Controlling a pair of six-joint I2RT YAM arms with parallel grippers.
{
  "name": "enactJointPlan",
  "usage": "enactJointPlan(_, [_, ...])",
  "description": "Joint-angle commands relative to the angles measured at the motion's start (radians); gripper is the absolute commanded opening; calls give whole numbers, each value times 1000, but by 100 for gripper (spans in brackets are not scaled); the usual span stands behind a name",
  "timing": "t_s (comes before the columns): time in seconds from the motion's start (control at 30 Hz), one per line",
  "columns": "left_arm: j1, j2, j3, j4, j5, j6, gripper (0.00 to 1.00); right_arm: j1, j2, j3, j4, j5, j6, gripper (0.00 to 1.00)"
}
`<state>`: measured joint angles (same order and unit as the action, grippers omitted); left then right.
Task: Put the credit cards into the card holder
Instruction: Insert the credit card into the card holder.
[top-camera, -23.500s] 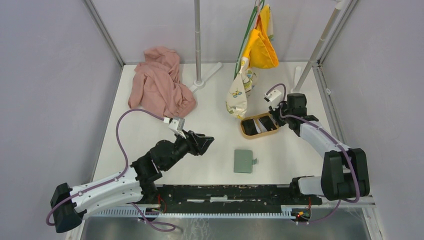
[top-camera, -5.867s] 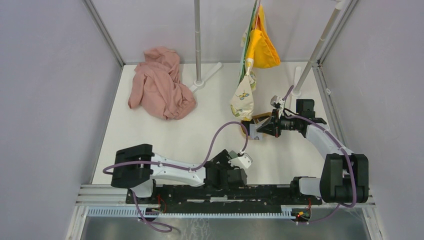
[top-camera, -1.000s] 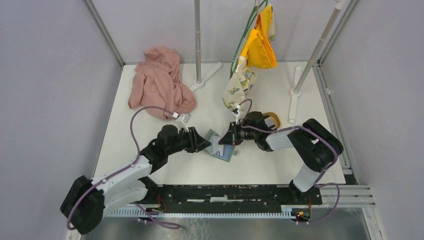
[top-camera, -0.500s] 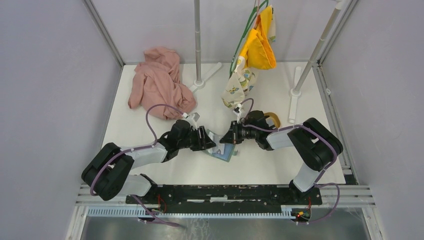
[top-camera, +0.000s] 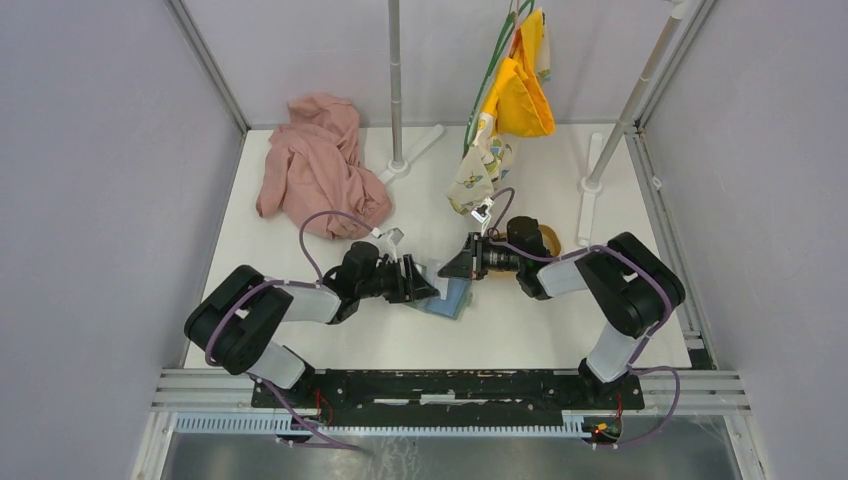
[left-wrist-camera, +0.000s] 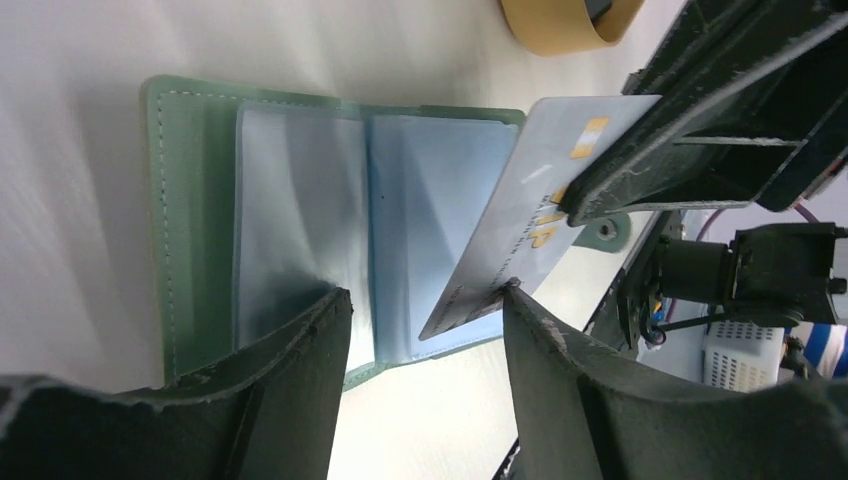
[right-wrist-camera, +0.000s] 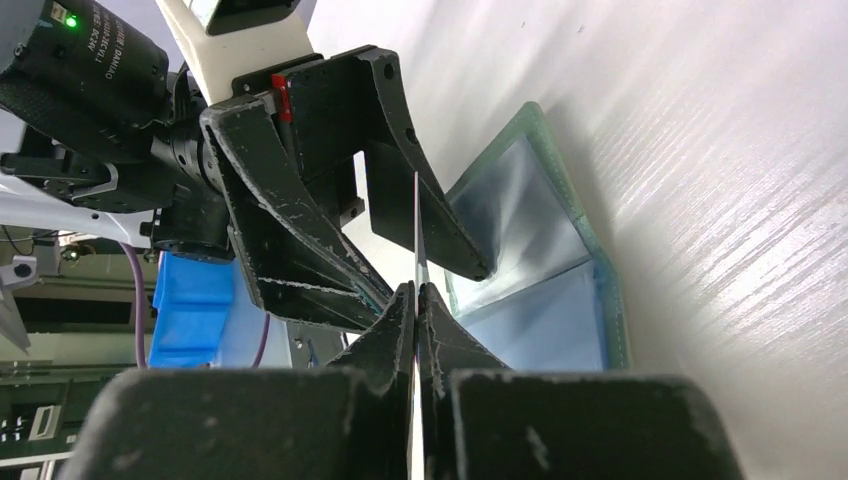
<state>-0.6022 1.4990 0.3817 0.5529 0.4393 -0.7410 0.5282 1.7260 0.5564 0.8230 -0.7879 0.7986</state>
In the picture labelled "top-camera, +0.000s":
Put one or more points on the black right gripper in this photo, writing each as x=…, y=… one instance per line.
x=469, y=260

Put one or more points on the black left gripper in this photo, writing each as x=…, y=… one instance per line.
x=411, y=288

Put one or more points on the yellow oval tray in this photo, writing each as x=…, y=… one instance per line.
x=550, y=238

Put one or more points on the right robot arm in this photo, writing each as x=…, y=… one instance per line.
x=634, y=289

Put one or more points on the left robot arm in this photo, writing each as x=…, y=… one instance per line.
x=236, y=323

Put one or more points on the left metal rack pole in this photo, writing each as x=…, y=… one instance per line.
x=401, y=161

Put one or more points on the metal rack pole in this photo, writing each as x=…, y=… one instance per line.
x=401, y=161
x=602, y=148

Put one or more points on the pink crumpled garment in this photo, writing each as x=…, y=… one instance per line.
x=313, y=172

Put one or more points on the cartoon print children's garment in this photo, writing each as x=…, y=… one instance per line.
x=514, y=107

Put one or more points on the right metal rack pole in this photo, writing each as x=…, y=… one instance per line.
x=602, y=148

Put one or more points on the green clothes hanger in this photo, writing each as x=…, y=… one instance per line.
x=505, y=35

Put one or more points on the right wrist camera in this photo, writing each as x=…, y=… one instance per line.
x=482, y=212

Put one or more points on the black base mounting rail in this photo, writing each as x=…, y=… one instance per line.
x=459, y=398

